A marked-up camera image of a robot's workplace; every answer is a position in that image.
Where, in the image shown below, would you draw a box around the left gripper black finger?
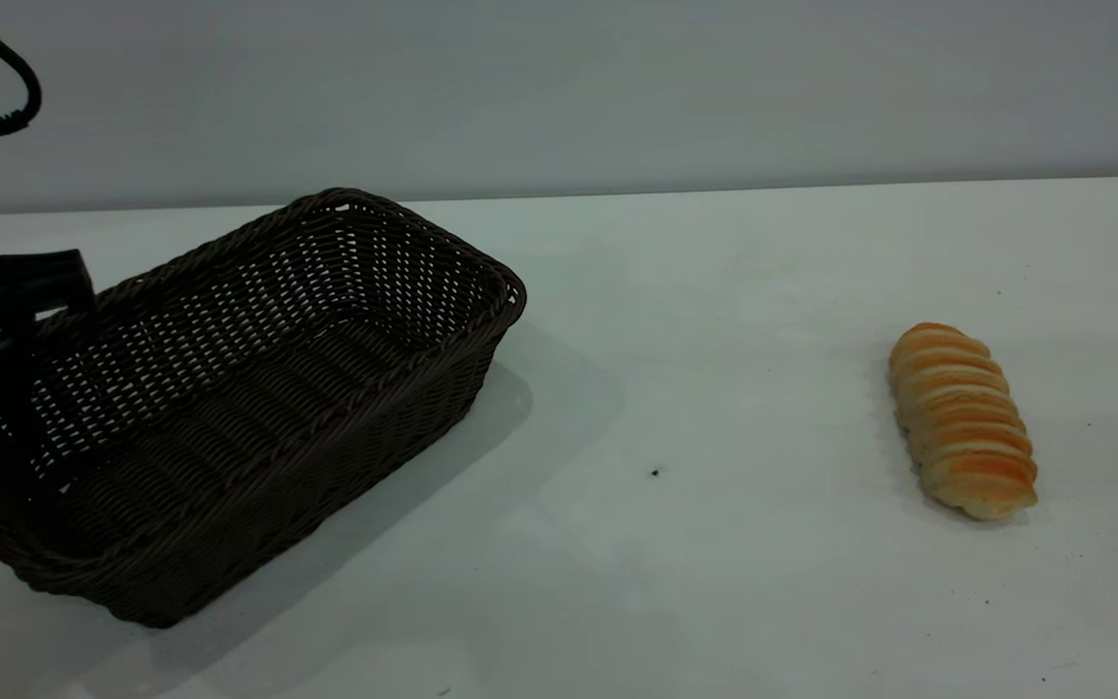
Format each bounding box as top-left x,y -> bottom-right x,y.
0,328 -> 44,486

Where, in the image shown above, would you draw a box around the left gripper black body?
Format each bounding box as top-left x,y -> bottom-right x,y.
0,199 -> 97,352

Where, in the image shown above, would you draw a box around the black woven wicker basket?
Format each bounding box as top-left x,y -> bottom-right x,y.
0,188 -> 528,629

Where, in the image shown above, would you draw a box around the ridged orange bread loaf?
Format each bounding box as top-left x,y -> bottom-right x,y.
887,322 -> 1038,521

